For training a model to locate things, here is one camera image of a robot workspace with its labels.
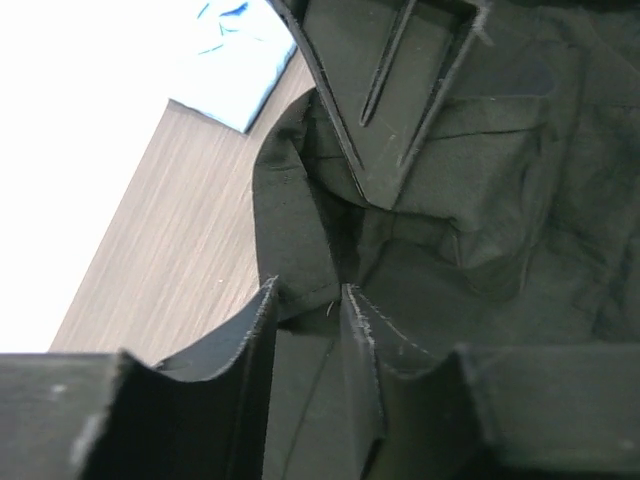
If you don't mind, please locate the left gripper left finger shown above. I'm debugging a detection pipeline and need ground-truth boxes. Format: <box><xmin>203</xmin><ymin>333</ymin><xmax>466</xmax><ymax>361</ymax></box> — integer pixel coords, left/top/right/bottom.
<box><xmin>1</xmin><ymin>279</ymin><xmax>278</xmax><ymax>479</ymax></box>

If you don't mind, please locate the folded light blue shirt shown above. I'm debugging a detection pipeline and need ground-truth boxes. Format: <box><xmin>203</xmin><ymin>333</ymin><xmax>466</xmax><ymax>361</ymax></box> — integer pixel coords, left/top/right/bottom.
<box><xmin>168</xmin><ymin>1</ymin><xmax>296</xmax><ymax>134</ymax></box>

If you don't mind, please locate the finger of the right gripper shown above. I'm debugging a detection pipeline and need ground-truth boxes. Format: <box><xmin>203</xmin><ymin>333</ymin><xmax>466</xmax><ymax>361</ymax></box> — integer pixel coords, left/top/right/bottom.
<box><xmin>272</xmin><ymin>0</ymin><xmax>492</xmax><ymax>209</ymax></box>

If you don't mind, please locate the black long sleeve shirt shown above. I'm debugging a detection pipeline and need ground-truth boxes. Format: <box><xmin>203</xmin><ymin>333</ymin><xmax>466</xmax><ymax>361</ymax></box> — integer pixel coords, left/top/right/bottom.
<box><xmin>253</xmin><ymin>1</ymin><xmax>639</xmax><ymax>479</ymax></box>

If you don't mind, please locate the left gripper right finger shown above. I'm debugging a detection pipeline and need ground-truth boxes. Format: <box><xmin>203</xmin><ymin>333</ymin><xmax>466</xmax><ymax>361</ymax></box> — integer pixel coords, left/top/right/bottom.
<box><xmin>340</xmin><ymin>285</ymin><xmax>639</xmax><ymax>479</ymax></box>

